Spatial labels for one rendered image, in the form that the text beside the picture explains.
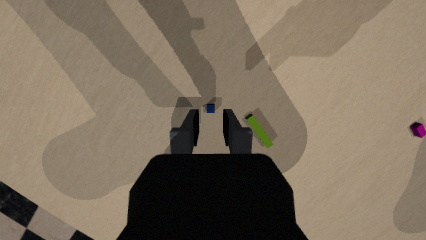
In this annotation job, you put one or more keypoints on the magenta rectangular block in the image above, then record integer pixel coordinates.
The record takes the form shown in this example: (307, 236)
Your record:
(418, 129)

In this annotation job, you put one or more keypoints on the lime green rod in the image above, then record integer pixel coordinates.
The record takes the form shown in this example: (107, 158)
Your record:
(259, 131)

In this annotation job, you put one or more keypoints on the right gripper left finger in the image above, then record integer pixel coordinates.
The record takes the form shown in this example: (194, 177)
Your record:
(183, 139)

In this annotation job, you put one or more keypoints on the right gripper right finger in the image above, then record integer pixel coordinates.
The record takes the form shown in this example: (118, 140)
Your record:
(238, 138)

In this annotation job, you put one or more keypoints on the small blue cube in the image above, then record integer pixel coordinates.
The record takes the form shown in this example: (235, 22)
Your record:
(210, 108)

